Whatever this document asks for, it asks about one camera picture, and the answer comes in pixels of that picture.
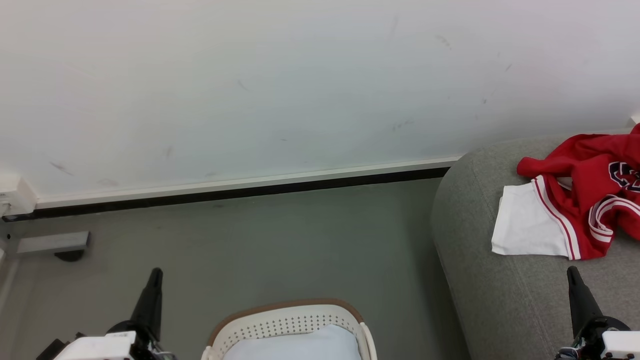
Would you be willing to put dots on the black round foot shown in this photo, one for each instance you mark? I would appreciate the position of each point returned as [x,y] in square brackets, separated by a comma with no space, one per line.
[70,256]

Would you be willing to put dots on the pale blue cloth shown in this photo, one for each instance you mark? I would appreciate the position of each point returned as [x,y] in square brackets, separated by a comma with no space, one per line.
[295,345]

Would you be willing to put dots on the white and black baseboard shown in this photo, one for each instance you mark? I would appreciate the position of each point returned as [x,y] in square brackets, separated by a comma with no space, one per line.
[240,187]

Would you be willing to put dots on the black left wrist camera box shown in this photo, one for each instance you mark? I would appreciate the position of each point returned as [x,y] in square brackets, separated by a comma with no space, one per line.
[50,350]

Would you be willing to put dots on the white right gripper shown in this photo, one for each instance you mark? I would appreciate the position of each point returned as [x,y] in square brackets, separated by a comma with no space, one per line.
[612,342]

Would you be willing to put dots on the grey fabric sofa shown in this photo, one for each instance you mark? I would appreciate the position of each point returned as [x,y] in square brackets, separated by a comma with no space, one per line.
[510,300]

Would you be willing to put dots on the white laundry basket brown rim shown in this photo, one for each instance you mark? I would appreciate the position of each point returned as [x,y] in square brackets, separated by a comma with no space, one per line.
[280,320]

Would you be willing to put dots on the red and white jersey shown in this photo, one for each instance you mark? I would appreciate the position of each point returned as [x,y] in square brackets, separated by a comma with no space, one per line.
[585,190]

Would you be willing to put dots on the white wall box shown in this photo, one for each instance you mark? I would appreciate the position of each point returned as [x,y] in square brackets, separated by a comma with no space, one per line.
[15,195]

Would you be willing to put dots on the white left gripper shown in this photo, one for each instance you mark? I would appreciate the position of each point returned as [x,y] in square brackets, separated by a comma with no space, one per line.
[100,347]

